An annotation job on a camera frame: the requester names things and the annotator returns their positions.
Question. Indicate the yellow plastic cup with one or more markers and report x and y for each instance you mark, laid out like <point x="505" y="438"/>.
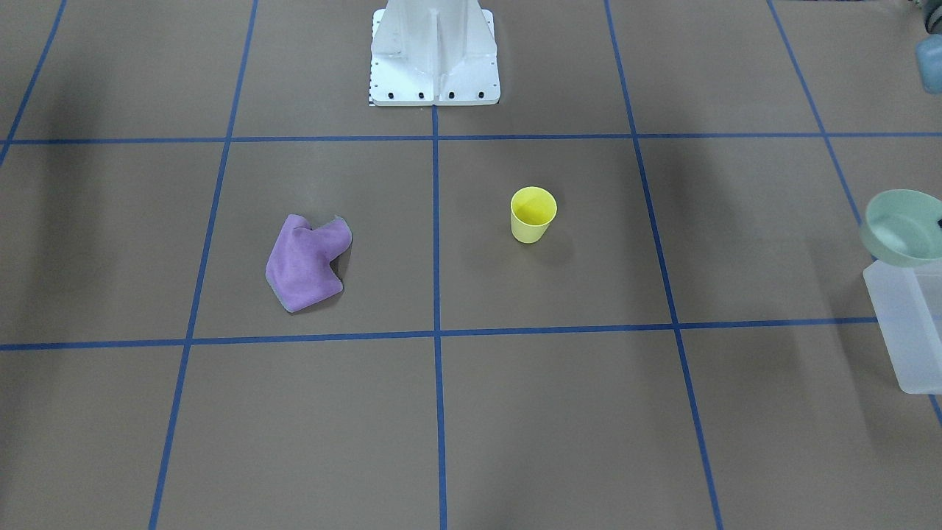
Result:
<point x="532" y="211"/>

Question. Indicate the purple microfiber cloth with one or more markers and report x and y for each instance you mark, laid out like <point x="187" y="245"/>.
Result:
<point x="299" y="268"/>

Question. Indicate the green plastic bowl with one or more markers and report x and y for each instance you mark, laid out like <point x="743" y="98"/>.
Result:
<point x="902" y="228"/>

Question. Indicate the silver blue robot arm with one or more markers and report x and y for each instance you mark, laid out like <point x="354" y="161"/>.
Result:
<point x="928" y="61"/>

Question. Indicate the translucent plastic storage box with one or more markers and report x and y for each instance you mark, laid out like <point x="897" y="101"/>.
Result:
<point x="907" y="305"/>

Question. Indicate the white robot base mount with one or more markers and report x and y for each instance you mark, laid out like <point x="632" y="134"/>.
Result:
<point x="433" y="53"/>

